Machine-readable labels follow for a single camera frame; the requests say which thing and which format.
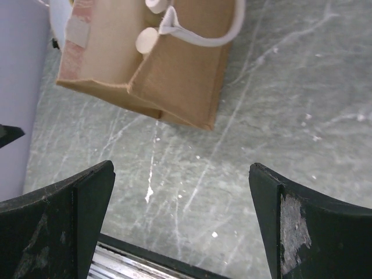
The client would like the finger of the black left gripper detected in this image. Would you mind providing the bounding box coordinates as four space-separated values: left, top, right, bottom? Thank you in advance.
0 124 25 148

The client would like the brown canvas bag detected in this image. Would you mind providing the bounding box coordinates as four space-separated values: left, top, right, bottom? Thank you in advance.
56 1 246 130

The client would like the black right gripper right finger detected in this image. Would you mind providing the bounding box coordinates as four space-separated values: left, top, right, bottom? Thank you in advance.
249 163 371 278

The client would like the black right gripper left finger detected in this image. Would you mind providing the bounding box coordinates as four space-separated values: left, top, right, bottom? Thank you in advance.
1 160 116 278

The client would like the beige cylinder bottle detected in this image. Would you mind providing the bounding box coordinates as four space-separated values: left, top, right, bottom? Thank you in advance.
135 27 159 55

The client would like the amber bottle white cap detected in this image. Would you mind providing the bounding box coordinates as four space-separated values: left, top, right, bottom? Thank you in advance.
145 0 170 15

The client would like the aluminium rail frame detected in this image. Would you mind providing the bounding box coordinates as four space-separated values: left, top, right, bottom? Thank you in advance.
87 234 227 279

